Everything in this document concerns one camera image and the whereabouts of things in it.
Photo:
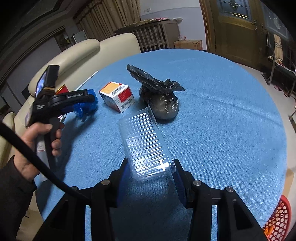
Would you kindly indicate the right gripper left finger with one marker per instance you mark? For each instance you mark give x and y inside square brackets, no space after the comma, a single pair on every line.
[67,219]

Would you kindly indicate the orange foil wrapper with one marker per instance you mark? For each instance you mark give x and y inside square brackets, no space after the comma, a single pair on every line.
[268,230]

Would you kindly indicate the blue plastic bag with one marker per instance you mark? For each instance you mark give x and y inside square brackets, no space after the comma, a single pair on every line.
[83,110]

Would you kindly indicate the red orange medicine box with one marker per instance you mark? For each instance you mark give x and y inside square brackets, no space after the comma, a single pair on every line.
[118,96]

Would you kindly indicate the clear plastic tray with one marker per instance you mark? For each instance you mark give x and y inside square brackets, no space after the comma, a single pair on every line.
[147,153]

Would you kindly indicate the black plastic bag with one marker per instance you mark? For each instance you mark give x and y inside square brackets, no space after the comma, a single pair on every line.
[158,94]

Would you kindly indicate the person's left forearm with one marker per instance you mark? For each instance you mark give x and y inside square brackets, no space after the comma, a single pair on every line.
[17,187]

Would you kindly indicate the red mesh trash basket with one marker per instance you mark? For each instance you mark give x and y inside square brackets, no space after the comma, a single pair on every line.
[280,218]

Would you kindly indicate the beige leather sofa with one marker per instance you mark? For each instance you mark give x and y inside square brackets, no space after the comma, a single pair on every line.
[76,65]

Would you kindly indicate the flat cardboard on floor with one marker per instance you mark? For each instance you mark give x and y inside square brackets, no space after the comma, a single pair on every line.
[288,182]

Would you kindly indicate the blue table cloth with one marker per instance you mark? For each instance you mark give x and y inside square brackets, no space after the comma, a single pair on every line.
[228,132]

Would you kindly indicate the brown curtain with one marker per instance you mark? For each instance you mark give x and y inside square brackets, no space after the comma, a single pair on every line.
[100,19]

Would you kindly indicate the wooden radiator cover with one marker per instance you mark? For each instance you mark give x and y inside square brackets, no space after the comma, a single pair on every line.
[153,34]

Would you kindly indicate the black metal armchair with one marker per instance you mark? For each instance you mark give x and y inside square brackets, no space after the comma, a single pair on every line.
[280,55]

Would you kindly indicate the wooden double door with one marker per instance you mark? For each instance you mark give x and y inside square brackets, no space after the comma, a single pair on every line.
[238,31]

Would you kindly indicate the cardboard box by wall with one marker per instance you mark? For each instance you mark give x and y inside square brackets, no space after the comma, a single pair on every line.
[189,44]

